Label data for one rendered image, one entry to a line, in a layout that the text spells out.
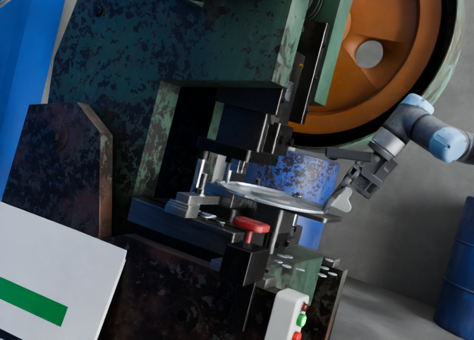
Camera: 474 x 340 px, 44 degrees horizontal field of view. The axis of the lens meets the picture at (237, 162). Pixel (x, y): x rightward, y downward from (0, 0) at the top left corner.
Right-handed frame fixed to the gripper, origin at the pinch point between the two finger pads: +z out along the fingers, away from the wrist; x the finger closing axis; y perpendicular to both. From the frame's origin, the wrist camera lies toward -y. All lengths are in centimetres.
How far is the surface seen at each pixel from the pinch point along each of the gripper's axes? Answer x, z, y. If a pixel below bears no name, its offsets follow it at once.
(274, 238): -1.8, 14.0, -4.5
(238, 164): 5.1, 6.0, -24.0
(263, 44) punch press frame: -13.3, -21.6, -34.6
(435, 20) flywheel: 29, -60, -8
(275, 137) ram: 0.0, -5.9, -20.3
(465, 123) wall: 320, -88, 51
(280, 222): -1.4, 9.8, -5.8
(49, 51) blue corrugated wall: 73, 28, -122
